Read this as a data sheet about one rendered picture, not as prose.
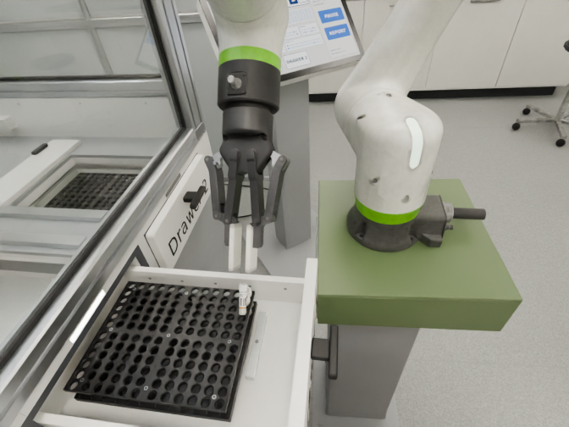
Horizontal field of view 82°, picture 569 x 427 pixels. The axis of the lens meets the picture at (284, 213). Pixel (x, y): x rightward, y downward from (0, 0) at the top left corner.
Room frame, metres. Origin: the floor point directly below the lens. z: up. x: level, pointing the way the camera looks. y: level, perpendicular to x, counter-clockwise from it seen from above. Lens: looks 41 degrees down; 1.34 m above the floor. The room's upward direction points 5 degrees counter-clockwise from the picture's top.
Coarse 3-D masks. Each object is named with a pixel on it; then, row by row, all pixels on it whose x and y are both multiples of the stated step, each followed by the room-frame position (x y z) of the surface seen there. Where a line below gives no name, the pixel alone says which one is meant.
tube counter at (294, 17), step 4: (300, 8) 1.28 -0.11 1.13; (304, 8) 1.29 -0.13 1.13; (308, 8) 1.29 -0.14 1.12; (292, 12) 1.26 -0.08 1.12; (296, 12) 1.27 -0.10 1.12; (300, 12) 1.27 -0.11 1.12; (304, 12) 1.28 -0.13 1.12; (308, 12) 1.28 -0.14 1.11; (312, 12) 1.29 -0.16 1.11; (292, 16) 1.25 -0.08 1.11; (296, 16) 1.26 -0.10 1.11; (300, 16) 1.26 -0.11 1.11; (304, 16) 1.27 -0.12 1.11; (308, 16) 1.27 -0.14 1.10; (312, 16) 1.28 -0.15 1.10; (292, 20) 1.24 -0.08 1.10; (296, 20) 1.25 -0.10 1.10; (300, 20) 1.25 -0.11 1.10; (304, 20) 1.26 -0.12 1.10; (288, 24) 1.23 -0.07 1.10
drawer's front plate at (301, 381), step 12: (312, 264) 0.34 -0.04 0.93; (312, 276) 0.32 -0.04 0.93; (312, 288) 0.29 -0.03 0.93; (312, 300) 0.27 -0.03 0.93; (312, 312) 0.25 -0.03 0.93; (300, 324) 0.24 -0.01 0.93; (312, 324) 0.24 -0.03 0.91; (300, 336) 0.22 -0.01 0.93; (312, 336) 0.24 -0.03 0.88; (300, 348) 0.20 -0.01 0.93; (300, 360) 0.19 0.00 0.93; (312, 360) 0.24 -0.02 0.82; (300, 372) 0.17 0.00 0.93; (300, 384) 0.16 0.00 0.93; (300, 396) 0.15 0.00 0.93; (300, 408) 0.13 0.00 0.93; (300, 420) 0.12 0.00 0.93
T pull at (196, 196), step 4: (200, 188) 0.60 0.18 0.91; (204, 188) 0.60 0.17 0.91; (188, 192) 0.59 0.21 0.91; (192, 192) 0.59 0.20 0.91; (196, 192) 0.58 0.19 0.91; (200, 192) 0.58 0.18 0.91; (184, 196) 0.58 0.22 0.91; (188, 196) 0.57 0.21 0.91; (192, 196) 0.57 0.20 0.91; (196, 196) 0.57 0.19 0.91; (200, 196) 0.57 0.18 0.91; (184, 200) 0.57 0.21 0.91; (188, 200) 0.56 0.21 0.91; (192, 200) 0.56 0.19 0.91; (196, 200) 0.56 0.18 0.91; (200, 200) 0.57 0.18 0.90; (192, 204) 0.54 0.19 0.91; (196, 204) 0.55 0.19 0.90; (192, 208) 0.54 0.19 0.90
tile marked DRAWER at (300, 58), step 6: (288, 54) 1.15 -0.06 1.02; (294, 54) 1.16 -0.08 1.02; (300, 54) 1.17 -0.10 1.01; (306, 54) 1.18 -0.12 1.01; (288, 60) 1.14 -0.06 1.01; (294, 60) 1.15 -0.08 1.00; (300, 60) 1.15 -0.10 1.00; (306, 60) 1.16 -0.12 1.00; (288, 66) 1.13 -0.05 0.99; (294, 66) 1.13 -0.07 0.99; (300, 66) 1.14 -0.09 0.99
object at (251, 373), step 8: (264, 312) 0.31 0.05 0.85; (264, 320) 0.30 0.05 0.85; (256, 328) 0.28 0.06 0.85; (264, 328) 0.28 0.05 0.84; (256, 336) 0.27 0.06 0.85; (256, 344) 0.26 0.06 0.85; (256, 352) 0.24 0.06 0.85; (248, 360) 0.23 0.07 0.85; (256, 360) 0.23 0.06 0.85; (248, 368) 0.22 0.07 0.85; (256, 368) 0.22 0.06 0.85; (248, 376) 0.21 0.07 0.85
